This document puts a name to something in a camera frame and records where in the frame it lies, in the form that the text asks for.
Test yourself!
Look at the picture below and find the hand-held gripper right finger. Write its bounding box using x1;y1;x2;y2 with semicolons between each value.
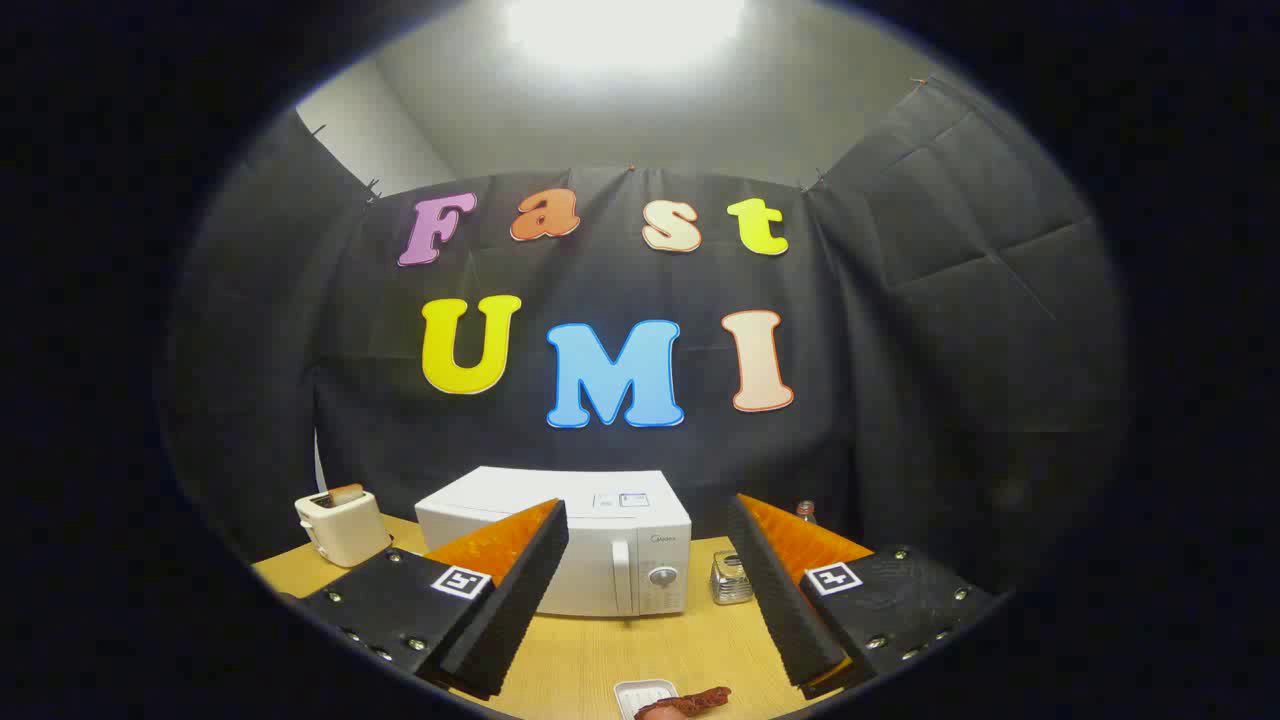
727;493;1001;701

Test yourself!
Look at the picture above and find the ceiling light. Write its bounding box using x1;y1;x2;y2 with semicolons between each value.
500;0;746;63

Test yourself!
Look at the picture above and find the reddish brown meat piece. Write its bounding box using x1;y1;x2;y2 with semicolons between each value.
635;686;733;720

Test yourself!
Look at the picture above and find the white toaster oven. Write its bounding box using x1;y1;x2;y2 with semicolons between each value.
415;466;693;618

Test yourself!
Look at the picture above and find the metal wire basket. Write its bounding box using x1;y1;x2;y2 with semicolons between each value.
710;550;754;606

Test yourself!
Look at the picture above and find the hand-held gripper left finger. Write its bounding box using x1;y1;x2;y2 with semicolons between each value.
300;498;571;701

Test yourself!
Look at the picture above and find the cream bread toaster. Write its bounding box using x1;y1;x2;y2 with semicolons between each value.
294;488;393;569

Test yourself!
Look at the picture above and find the small white food tray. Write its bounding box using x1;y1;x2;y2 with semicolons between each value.
613;679;679;720

